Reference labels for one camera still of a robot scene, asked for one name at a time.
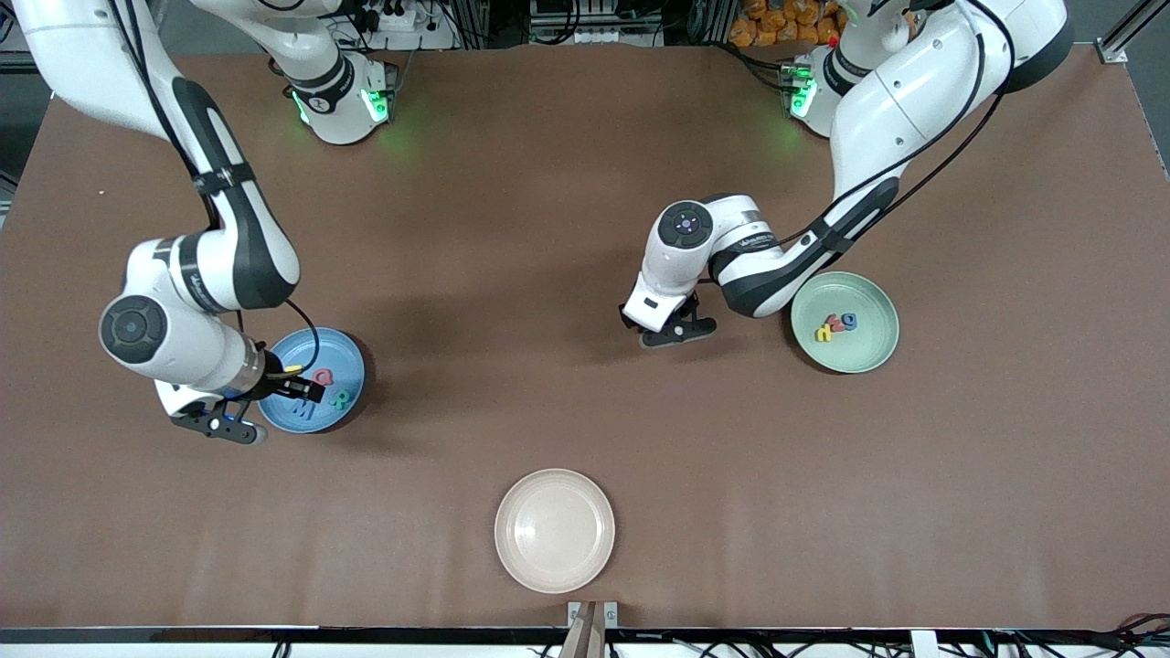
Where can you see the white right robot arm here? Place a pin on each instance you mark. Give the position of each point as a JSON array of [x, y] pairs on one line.
[[228, 247]]

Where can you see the teal letter R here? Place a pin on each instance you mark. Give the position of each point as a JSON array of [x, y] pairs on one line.
[[340, 400]]

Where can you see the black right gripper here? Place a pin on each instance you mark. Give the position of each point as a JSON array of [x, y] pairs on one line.
[[277, 381]]

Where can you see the blue uppercase letter M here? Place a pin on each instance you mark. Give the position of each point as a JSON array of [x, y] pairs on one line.
[[304, 413]]

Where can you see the green plate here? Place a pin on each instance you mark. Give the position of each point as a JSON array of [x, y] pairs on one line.
[[859, 352]]

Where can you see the orange bagged goods pile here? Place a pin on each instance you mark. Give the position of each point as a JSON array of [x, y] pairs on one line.
[[777, 27]]

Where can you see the white paper tag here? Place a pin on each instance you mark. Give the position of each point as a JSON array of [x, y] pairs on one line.
[[923, 644]]

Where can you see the grey metal mounting bracket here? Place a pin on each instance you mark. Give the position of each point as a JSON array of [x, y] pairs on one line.
[[574, 608]]

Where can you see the aluminium frame strut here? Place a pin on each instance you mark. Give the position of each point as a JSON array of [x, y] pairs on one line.
[[1138, 20]]

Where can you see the brown tapered post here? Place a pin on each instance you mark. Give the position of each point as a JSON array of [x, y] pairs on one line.
[[590, 640]]

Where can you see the beige plate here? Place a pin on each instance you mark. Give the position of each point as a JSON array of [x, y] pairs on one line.
[[554, 530]]

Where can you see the white power strip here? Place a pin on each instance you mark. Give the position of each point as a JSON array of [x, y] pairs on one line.
[[393, 18]]

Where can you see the blue plate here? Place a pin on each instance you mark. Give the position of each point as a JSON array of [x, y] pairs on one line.
[[352, 366]]

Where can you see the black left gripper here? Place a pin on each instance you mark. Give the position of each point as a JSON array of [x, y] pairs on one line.
[[687, 307]]

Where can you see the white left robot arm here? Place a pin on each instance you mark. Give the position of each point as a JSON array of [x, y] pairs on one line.
[[877, 110]]

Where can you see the metal table corner bracket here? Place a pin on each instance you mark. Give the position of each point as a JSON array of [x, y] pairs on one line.
[[1113, 53]]

